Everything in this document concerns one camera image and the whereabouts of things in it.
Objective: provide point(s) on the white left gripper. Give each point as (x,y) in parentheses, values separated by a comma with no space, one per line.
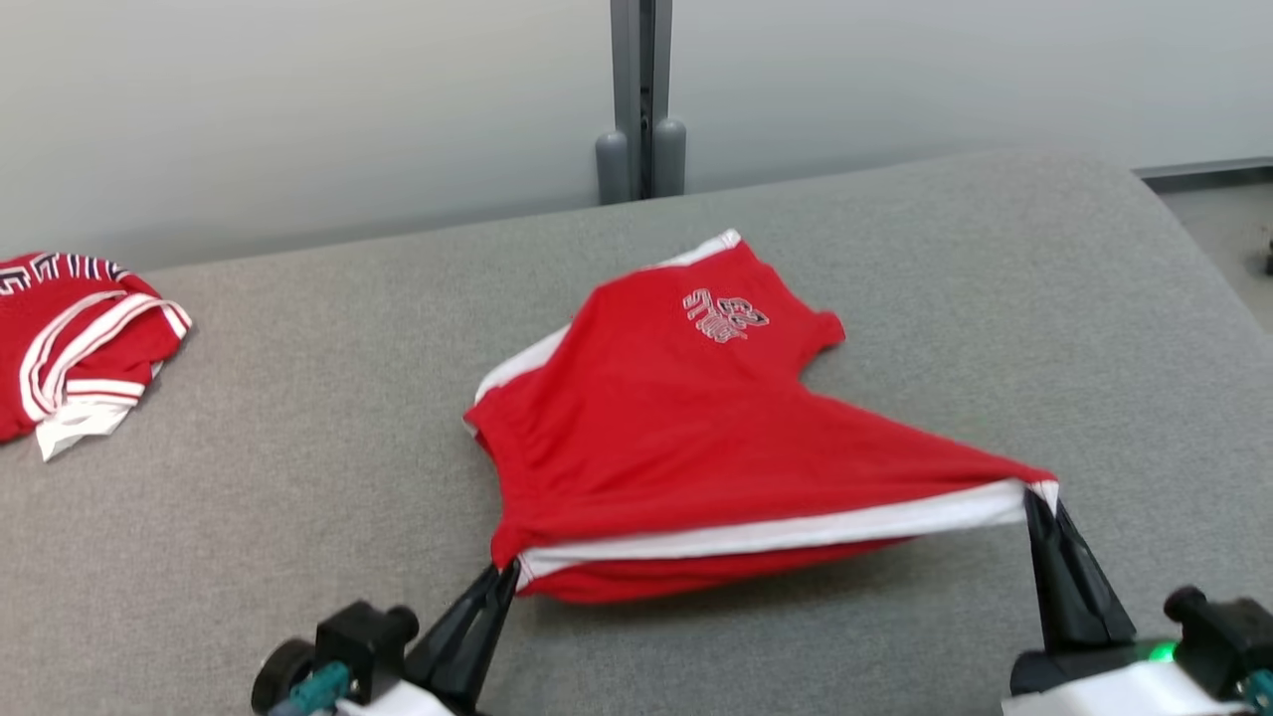
(398,701)

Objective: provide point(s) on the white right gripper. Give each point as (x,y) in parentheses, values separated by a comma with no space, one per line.
(1094,691)

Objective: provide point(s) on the red shorts white stripe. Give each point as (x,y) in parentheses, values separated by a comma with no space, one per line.
(676,428)

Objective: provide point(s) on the red white basketball jersey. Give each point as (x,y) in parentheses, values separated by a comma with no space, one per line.
(70,348)

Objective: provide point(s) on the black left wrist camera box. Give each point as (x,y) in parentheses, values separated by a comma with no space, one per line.
(358,636)

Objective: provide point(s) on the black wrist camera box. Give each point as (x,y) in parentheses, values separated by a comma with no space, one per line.
(1228,636)
(358,636)

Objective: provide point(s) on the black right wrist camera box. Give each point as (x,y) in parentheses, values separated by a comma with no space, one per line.
(1228,636)

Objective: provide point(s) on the grey partition base rail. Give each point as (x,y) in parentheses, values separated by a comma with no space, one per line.
(1203,171)

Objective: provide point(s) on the grey partition post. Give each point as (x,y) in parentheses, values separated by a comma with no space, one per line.
(641,99)

